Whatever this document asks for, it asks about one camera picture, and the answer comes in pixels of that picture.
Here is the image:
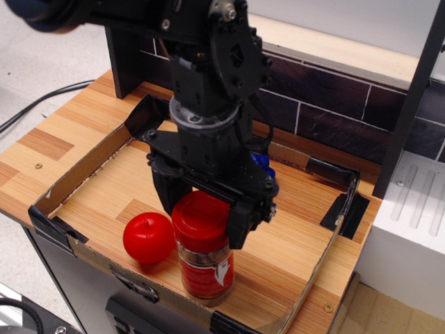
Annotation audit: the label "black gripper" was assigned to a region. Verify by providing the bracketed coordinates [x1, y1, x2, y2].
[134, 120, 279, 249]

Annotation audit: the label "red lid basil spice bottle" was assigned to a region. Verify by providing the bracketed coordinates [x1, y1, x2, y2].
[172, 191, 234, 306]

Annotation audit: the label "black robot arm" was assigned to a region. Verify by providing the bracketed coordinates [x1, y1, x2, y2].
[8, 1, 279, 249]

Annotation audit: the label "cardboard fence with black tape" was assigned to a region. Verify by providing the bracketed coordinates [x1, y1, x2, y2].
[27, 93, 371, 334]

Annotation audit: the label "red toy apple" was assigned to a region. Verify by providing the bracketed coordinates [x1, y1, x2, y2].
[123, 212, 176, 264]

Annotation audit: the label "blue toy grape bunch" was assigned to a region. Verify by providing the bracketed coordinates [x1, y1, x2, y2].
[250, 153, 276, 179]

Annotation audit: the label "black toy oven front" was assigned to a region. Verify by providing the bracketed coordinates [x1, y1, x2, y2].
[105, 297, 209, 333]

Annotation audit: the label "wooden shelf with dark posts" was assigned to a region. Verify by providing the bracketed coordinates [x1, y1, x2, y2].
[104, 0, 445, 199]

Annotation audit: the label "white toy sink drainboard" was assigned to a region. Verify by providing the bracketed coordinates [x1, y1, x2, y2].
[357, 152, 444, 319]

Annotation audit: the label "black cables on floor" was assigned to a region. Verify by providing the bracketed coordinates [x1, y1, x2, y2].
[0, 79, 95, 134]

